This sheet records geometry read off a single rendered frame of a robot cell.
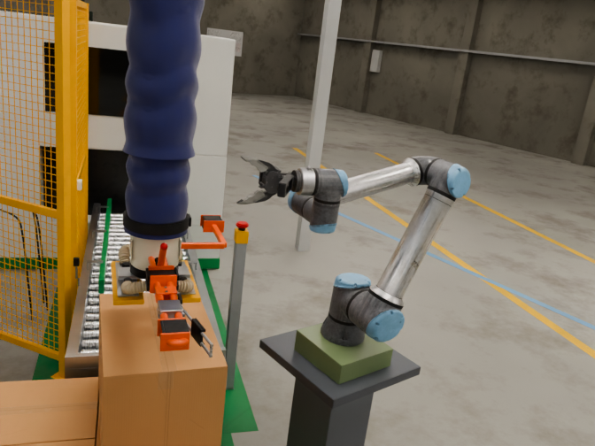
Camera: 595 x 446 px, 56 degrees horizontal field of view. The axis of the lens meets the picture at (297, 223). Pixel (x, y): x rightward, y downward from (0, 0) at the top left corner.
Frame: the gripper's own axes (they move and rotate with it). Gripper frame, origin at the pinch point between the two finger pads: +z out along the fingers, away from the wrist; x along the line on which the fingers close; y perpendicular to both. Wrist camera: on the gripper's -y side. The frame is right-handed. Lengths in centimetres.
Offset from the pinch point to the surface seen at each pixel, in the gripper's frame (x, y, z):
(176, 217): -18.2, 18.3, 15.7
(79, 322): -98, 97, 49
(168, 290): -32.3, -9.5, 20.7
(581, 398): -158, 71, -261
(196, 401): -76, -4, 9
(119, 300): -45, 11, 34
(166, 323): -31, -31, 24
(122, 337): -63, 19, 32
